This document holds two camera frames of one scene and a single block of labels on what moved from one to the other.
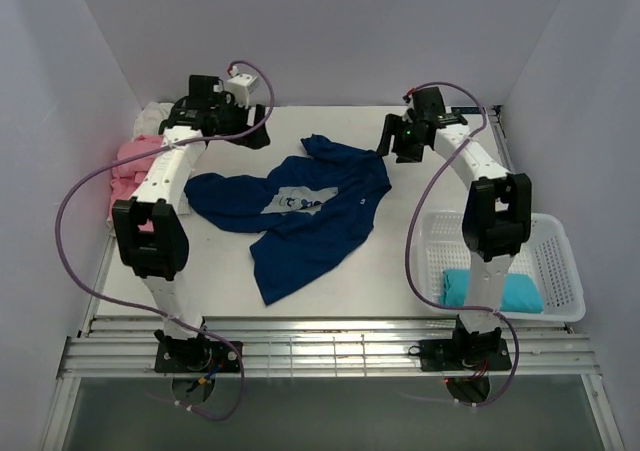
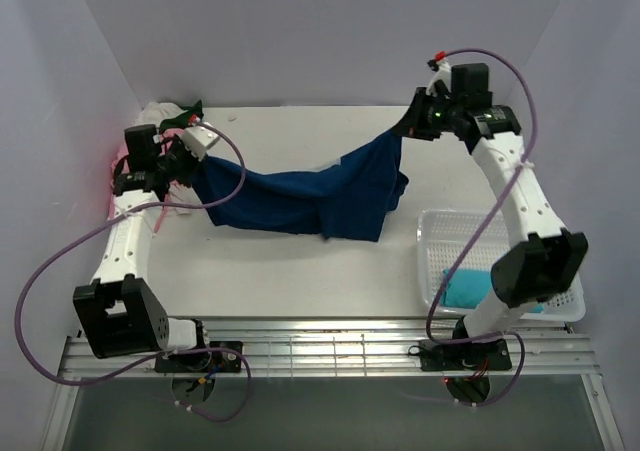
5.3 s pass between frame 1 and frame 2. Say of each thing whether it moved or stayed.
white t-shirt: stayed
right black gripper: moved
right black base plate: stayed
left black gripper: moved
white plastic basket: stayed
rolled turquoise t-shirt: stayed
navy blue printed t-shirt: moved
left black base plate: stayed
